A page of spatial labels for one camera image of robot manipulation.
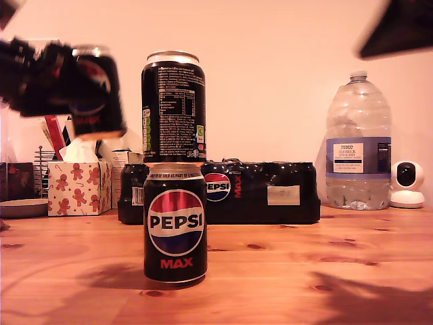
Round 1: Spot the gingerbread print tissue box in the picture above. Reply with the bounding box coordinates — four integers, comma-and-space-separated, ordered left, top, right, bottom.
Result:
47, 161, 112, 217

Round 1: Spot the white plastic bottle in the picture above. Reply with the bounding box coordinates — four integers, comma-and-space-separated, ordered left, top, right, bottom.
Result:
97, 137, 118, 160

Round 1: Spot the small white carton box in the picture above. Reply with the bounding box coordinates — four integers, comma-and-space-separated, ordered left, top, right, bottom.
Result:
110, 148, 129, 211

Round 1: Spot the small white round camera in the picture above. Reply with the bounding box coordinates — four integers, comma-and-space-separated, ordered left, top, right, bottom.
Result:
389, 160, 426, 209

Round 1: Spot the black Pepsi Max can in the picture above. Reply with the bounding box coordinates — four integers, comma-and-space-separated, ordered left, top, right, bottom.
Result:
69, 45, 128, 139
141, 50, 207, 163
143, 162, 208, 288

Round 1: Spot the white and black sachet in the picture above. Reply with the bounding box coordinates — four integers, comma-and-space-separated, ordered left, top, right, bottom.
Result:
62, 114, 77, 143

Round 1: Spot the dark red box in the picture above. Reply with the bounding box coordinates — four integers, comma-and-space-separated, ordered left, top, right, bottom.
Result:
0, 162, 35, 202

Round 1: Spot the large clear plastic water bottle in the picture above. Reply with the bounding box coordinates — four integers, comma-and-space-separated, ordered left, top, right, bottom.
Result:
325, 70, 392, 211

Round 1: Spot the cream coloured tube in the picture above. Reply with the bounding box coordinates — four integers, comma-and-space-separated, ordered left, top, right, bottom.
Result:
39, 118, 57, 153

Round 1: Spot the metal wire holder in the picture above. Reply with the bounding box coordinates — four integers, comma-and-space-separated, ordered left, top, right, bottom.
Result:
33, 145, 57, 200

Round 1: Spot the grey plate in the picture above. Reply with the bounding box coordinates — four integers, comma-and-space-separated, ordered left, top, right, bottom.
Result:
0, 198, 49, 219

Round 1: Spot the shrink-wrapped Pepsi Max can pack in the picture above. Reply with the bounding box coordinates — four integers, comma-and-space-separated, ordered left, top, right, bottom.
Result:
117, 157, 321, 225

